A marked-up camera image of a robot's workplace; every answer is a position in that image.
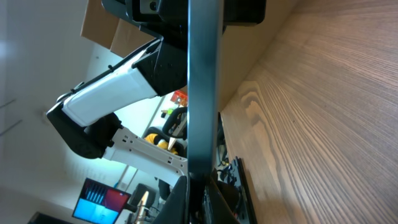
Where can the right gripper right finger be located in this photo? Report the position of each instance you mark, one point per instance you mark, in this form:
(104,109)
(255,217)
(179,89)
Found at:
(215,208)

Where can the computer monitor background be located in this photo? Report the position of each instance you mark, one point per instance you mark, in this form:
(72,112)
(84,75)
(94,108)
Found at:
(99,203)

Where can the cardboard box background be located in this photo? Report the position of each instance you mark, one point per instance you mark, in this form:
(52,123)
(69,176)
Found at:
(107,30)

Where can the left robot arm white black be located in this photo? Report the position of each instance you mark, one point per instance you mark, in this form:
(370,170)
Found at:
(184,52)

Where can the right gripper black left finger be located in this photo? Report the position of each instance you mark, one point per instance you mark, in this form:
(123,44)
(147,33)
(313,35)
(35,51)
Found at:
(173,212)

